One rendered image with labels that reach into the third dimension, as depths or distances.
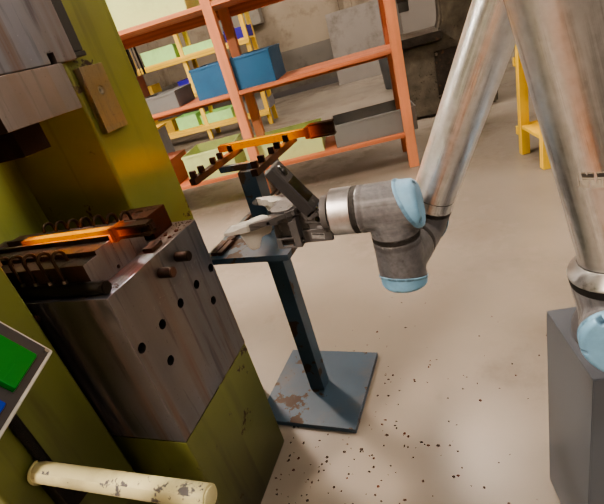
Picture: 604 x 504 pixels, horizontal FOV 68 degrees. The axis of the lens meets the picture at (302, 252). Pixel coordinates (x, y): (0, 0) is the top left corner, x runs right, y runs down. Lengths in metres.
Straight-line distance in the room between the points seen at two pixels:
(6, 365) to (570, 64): 0.82
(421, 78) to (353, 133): 1.71
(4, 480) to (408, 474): 1.09
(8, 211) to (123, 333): 0.65
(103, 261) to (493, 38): 0.88
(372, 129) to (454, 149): 3.11
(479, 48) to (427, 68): 4.64
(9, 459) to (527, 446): 1.39
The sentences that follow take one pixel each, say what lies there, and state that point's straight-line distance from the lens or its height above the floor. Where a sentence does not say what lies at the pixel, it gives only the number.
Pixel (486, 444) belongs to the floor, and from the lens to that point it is 1.65.
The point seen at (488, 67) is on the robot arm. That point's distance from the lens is 0.82.
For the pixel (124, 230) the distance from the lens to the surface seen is 1.11.
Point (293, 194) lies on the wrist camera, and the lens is 0.84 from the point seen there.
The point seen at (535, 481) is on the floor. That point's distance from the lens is 1.59.
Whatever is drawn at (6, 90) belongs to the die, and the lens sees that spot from 1.04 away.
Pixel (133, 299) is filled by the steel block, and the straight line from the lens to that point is 1.07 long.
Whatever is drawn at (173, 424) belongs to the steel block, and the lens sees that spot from 1.22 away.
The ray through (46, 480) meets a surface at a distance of 1.16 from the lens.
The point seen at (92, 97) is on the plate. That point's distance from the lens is 1.35.
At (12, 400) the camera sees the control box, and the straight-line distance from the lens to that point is 0.74.
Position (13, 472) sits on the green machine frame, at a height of 0.66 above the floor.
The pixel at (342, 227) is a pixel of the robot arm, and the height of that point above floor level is 0.96.
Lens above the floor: 1.30
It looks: 26 degrees down
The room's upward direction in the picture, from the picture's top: 17 degrees counter-clockwise
